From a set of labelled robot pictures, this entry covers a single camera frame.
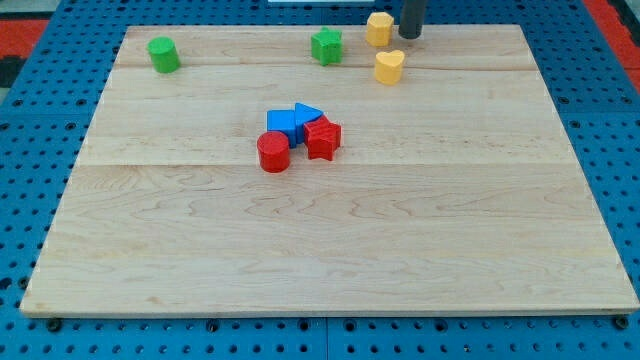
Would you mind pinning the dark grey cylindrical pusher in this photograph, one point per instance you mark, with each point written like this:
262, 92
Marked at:
412, 18

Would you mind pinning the yellow hexagon block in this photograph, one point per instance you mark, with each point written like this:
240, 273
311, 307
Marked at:
379, 29

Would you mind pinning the green star block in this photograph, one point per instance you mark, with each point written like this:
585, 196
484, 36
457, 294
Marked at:
327, 46

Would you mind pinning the red star block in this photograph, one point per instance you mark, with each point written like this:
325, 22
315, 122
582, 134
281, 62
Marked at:
322, 138

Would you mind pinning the yellow heart block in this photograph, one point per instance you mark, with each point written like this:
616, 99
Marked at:
388, 67

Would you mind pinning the blue triangle block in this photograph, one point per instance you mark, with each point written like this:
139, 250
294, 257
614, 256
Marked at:
303, 114

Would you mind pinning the blue cube block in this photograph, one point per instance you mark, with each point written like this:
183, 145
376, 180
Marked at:
283, 120

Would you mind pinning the wooden board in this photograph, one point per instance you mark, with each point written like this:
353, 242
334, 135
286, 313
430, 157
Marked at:
455, 192

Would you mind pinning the red cylinder block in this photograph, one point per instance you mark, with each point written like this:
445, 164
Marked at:
273, 150

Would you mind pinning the green cylinder block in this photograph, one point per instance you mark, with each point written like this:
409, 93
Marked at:
163, 54

